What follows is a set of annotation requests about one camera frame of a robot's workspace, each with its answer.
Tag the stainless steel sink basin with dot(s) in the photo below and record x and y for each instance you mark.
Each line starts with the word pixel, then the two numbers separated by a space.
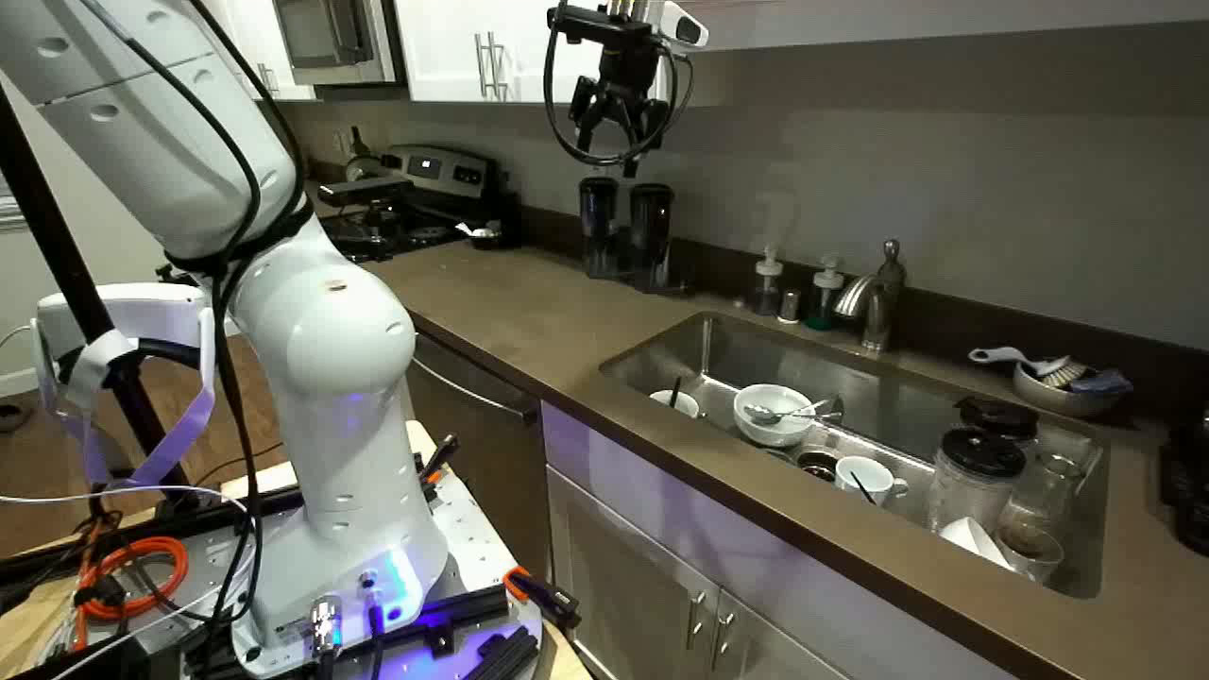
pixel 909 401

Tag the clear drinking glass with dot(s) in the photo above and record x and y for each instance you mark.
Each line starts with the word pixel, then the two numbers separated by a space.
pixel 1031 545

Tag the white dish brush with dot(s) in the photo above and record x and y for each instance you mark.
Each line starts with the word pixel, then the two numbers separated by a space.
pixel 1016 357

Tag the white sponge dish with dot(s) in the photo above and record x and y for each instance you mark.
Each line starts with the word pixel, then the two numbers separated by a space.
pixel 1062 399

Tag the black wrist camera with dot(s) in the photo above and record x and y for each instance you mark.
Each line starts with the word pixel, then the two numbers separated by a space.
pixel 588 23

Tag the black tripod pole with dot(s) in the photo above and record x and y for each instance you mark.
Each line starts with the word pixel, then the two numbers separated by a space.
pixel 57 251

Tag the green soap pump dispenser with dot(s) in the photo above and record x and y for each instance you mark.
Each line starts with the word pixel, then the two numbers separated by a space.
pixel 827 302

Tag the white mug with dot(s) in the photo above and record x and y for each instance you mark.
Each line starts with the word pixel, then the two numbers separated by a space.
pixel 866 479

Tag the blender jar with black lid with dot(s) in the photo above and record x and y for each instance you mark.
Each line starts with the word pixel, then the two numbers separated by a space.
pixel 999 419
pixel 977 486

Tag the robot mounting table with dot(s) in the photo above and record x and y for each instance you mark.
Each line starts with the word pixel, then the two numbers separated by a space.
pixel 486 591

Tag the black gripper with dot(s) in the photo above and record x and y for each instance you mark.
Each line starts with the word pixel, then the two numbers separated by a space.
pixel 627 70

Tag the large metal spoon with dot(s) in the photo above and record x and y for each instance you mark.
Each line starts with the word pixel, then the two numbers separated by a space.
pixel 787 410

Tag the stainless steel kitchen faucet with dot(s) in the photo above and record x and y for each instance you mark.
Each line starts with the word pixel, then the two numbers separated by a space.
pixel 878 304

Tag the black microwave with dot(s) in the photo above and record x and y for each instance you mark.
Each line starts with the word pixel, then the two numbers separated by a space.
pixel 334 40

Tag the white curved stand frame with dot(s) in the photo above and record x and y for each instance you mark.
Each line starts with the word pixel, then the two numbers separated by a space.
pixel 125 317

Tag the small white bowl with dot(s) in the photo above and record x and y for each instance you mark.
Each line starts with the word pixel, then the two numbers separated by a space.
pixel 680 401

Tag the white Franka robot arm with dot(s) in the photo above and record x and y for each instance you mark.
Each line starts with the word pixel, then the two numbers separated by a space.
pixel 328 379

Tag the blue sponge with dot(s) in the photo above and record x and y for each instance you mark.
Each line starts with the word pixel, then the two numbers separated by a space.
pixel 1105 379

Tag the sink base cabinet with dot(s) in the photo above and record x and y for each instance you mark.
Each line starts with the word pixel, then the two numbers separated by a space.
pixel 682 569

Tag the grey canister jars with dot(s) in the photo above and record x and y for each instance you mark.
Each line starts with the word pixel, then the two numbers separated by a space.
pixel 768 288

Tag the black stir stick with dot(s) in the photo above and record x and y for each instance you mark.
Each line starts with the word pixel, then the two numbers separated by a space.
pixel 858 486

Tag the large white bowl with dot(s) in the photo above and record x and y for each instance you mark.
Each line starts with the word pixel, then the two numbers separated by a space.
pixel 771 428

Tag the clear glass jar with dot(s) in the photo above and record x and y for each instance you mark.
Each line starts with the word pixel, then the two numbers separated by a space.
pixel 1062 462

